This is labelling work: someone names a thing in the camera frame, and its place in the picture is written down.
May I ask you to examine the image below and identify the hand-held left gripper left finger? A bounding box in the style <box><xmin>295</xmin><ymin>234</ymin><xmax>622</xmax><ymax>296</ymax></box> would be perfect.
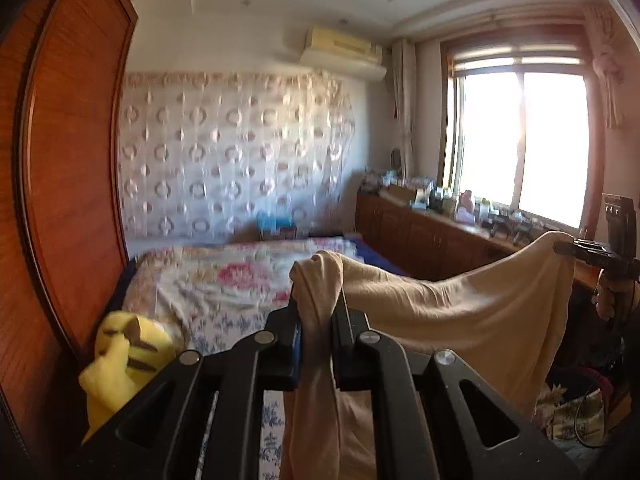
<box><xmin>75</xmin><ymin>305</ymin><xmax>303</xmax><ymax>480</ymax></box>

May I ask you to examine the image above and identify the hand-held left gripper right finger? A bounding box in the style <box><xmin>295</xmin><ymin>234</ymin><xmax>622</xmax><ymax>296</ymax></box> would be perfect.
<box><xmin>330</xmin><ymin>290</ymin><xmax>583</xmax><ymax>480</ymax></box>

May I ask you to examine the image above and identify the beige t-shirt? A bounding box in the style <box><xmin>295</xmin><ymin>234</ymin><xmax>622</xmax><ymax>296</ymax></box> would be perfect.
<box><xmin>280</xmin><ymin>234</ymin><xmax>576</xmax><ymax>480</ymax></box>

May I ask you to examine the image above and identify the person's right hand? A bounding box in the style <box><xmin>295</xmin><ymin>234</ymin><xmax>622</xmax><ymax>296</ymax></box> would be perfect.
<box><xmin>594</xmin><ymin>272</ymin><xmax>640</xmax><ymax>322</ymax></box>

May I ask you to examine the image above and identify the pink floral quilt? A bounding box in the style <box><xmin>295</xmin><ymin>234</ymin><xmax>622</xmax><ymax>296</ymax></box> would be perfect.
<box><xmin>122</xmin><ymin>237</ymin><xmax>358</xmax><ymax>341</ymax></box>

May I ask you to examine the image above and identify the dark blue blanket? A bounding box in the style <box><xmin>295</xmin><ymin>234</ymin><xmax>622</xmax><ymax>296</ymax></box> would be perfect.
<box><xmin>306</xmin><ymin>232</ymin><xmax>412</xmax><ymax>279</ymax></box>

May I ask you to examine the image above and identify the pink figurine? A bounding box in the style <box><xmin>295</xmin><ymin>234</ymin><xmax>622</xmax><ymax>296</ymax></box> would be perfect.
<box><xmin>456</xmin><ymin>190</ymin><xmax>476</xmax><ymax>223</ymax></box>

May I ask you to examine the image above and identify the blue plastic bag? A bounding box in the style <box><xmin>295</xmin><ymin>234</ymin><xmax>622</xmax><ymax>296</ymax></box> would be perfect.
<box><xmin>256</xmin><ymin>210</ymin><xmax>296</xmax><ymax>241</ymax></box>

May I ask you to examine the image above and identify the wooden-framed window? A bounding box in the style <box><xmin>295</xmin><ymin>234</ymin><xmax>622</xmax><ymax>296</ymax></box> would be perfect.
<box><xmin>440</xmin><ymin>35</ymin><xmax>606</xmax><ymax>233</ymax></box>

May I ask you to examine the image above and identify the red cloth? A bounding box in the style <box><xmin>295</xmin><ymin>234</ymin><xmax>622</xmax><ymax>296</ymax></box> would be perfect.
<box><xmin>565</xmin><ymin>367</ymin><xmax>617</xmax><ymax>397</ymax></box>

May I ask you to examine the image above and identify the long wooden cabinet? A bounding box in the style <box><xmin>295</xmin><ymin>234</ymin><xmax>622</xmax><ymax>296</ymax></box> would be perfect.
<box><xmin>355</xmin><ymin>192</ymin><xmax>601</xmax><ymax>291</ymax></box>

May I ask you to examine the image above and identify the beige window curtain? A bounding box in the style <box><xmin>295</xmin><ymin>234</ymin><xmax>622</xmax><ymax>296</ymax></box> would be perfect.
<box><xmin>582</xmin><ymin>2</ymin><xmax>626</xmax><ymax>131</ymax></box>
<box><xmin>390</xmin><ymin>37</ymin><xmax>418</xmax><ymax>181</ymax></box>

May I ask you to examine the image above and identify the floral fabric bag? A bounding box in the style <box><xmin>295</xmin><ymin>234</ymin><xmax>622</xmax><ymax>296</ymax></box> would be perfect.
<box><xmin>537</xmin><ymin>385</ymin><xmax>608</xmax><ymax>443</ymax></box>

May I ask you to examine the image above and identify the yellow plush toy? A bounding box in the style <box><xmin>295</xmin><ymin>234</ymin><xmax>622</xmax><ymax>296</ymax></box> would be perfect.
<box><xmin>79</xmin><ymin>310</ymin><xmax>177</xmax><ymax>443</ymax></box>

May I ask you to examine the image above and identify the wooden headboard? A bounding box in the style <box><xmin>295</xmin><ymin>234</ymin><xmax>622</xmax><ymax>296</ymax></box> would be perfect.
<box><xmin>0</xmin><ymin>0</ymin><xmax>140</xmax><ymax>480</ymax></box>

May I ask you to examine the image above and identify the circle-patterned wall curtain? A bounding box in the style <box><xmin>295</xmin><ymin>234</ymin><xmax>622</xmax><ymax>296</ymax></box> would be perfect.
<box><xmin>117</xmin><ymin>70</ymin><xmax>358</xmax><ymax>241</ymax></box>

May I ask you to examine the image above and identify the wall air conditioner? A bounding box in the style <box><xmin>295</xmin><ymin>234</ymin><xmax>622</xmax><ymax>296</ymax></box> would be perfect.
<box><xmin>299</xmin><ymin>25</ymin><xmax>388</xmax><ymax>83</ymax></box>

